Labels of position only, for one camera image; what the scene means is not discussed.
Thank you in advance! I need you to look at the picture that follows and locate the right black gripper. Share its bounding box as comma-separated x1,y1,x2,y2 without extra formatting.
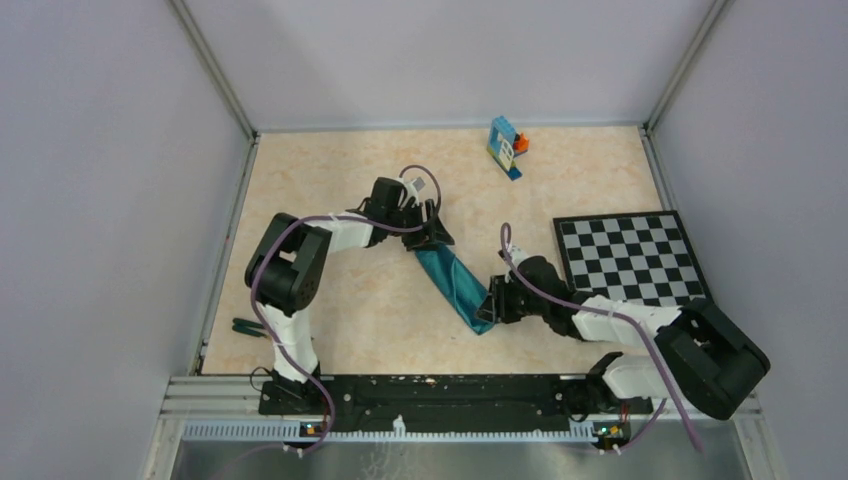
475,273,547,324

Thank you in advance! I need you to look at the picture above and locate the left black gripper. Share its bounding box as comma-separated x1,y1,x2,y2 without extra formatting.
386,199,454,252

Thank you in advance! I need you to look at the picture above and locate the teal cloth napkin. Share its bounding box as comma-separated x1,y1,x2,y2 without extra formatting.
414,245,494,335

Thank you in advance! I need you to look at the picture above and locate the colourful toy block house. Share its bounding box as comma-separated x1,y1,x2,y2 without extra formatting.
487,116,530,181

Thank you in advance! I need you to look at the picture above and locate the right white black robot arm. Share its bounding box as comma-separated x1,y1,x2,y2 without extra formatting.
475,255,771,420

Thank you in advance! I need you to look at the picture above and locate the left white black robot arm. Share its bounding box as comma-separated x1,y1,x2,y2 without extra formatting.
244,177,454,414

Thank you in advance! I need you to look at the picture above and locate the black white checkerboard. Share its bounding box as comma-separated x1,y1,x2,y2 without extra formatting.
553,210,711,306

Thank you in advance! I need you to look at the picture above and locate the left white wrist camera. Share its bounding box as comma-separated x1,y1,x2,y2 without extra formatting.
399,177,427,204

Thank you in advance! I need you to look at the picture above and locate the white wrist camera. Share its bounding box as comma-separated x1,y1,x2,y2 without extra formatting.
503,245,531,268
399,177,427,204

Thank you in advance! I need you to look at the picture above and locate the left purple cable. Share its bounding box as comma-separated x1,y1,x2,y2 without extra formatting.
248,164,444,458

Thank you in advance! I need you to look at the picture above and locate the purple cable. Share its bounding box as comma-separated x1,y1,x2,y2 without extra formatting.
498,221,705,455
248,164,444,458

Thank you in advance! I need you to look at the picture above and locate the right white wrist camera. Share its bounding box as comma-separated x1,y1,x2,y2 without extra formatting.
503,245,531,268

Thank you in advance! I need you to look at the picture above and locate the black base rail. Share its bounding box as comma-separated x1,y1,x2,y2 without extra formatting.
258,374,654,445

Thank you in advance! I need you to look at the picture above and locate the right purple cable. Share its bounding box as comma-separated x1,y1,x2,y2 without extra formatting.
498,221,705,455

